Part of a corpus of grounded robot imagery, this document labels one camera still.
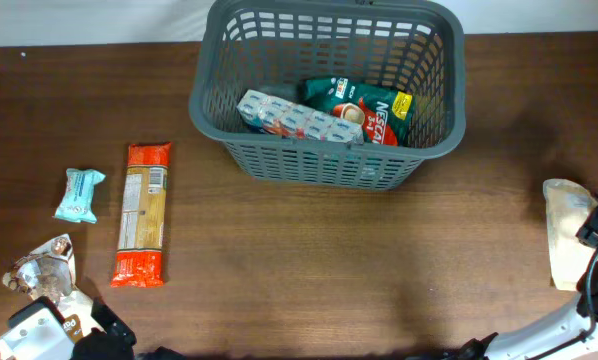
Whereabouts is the orange spaghetti packet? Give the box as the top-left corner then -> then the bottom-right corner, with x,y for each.
111,142 -> 171,288

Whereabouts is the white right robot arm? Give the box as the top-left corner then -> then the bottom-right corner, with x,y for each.
452,179 -> 598,360

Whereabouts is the cream paper pouch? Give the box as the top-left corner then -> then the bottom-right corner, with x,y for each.
543,179 -> 598,291

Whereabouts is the green Nescafe coffee bag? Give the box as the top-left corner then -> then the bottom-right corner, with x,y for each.
299,77 -> 415,146

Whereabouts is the mint green snack packet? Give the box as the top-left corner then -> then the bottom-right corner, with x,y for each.
54,168 -> 106,224

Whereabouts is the white brown cookie bag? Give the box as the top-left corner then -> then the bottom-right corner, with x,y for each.
1,232 -> 105,341

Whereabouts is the pink blue tissue multipack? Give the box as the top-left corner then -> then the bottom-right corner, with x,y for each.
236,90 -> 364,144

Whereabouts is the grey plastic basket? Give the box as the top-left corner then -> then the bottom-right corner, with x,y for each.
189,0 -> 466,190

